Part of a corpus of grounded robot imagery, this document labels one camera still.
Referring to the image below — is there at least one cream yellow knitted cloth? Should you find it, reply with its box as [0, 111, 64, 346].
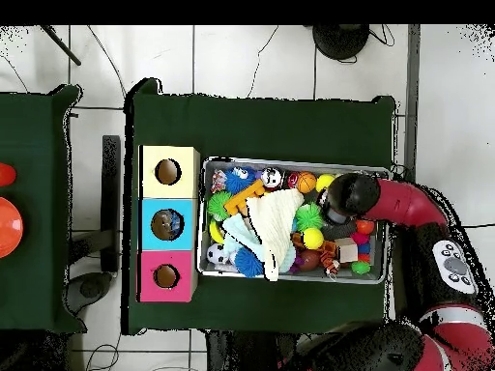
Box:
[248, 188, 306, 283]

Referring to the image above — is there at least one shallow clear mesh bin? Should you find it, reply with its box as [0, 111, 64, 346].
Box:
[199, 157, 392, 286]

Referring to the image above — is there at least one wooden box with three holes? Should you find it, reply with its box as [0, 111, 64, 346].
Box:
[138, 145, 201, 302]

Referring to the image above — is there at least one long orange toy brick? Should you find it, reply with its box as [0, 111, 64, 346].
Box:
[223, 179, 267, 216]

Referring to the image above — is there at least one blue spiky ball with eyes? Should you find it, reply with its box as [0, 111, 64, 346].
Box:
[223, 165, 255, 194]

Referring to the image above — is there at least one pale blue waffle cloth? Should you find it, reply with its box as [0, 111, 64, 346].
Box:
[222, 214, 299, 275]

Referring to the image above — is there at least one black drink can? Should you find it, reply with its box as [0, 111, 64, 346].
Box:
[260, 166, 283, 190]

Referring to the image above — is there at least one plain blue spiky ball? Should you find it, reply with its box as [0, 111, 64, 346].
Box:
[234, 246, 267, 278]

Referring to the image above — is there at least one small soccer ball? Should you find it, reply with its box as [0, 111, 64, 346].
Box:
[207, 243, 229, 266]

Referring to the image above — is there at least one light green spiky ball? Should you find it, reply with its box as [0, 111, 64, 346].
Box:
[295, 202, 326, 232]

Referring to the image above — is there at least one small orange basketball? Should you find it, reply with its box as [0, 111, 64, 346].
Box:
[297, 171, 318, 194]

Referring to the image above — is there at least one small brown football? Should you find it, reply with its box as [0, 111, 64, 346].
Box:
[298, 249, 322, 271]

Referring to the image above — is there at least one striped orange tiger toy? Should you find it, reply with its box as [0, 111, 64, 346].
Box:
[318, 243, 341, 278]

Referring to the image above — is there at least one plain wooden cube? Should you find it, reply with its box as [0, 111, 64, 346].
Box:
[335, 238, 360, 264]

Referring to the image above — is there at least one black upright panel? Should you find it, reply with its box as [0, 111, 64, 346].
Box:
[101, 134, 123, 273]

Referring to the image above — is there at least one grey round floor base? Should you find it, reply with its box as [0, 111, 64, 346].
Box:
[65, 270, 114, 312]

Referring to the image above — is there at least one black round stand base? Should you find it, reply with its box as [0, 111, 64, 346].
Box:
[312, 24, 371, 62]

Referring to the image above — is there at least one dark green side table cloth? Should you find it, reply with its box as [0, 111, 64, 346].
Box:
[0, 84, 85, 335]

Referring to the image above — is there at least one orange disc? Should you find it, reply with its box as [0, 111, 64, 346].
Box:
[0, 196, 24, 260]

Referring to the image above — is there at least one small red object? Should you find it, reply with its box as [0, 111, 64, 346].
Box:
[0, 161, 16, 187]

